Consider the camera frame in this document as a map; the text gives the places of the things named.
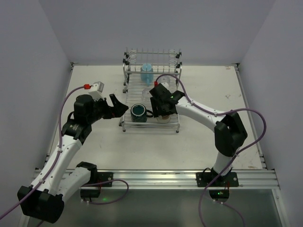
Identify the aluminium mounting rail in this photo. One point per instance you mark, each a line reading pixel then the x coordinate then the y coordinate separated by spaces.
pixel 191 180

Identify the dark green ceramic mug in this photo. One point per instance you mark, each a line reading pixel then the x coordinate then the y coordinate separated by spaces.
pixel 139 113

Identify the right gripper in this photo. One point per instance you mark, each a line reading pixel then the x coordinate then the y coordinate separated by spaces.
pixel 160 109

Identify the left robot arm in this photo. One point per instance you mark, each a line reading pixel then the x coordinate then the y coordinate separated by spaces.
pixel 46 196

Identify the clear glass at back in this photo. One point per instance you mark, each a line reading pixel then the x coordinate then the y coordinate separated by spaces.
pixel 165 81

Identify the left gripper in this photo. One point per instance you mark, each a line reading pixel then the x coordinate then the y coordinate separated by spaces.
pixel 108 109

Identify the clear glass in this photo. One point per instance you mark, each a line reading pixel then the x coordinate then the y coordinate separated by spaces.
pixel 146 95
pixel 165 81

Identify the blue plastic mug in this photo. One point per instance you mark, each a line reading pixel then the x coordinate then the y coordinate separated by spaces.
pixel 146 73

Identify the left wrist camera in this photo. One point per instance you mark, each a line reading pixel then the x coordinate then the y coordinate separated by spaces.
pixel 96 90

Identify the clear glass near centre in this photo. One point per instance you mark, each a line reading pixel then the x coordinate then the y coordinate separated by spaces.
pixel 146 95

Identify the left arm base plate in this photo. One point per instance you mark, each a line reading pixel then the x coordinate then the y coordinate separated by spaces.
pixel 99 178

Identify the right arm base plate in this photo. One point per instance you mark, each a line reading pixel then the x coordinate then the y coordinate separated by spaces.
pixel 219 190

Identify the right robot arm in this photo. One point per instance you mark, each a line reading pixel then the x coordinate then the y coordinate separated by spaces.
pixel 229 131

